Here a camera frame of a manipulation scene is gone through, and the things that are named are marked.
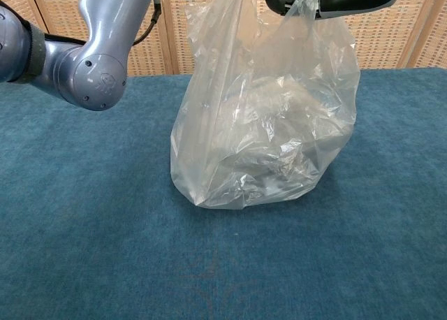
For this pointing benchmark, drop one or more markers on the woven bamboo folding screen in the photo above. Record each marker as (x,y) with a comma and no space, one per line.
(384,40)

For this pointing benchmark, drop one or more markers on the blue velvet table cloth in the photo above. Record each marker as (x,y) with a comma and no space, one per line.
(87,211)

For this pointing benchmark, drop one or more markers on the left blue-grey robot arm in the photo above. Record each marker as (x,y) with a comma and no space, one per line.
(97,54)

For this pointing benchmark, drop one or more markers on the clear plastic shopping bag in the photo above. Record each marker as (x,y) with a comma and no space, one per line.
(244,124)

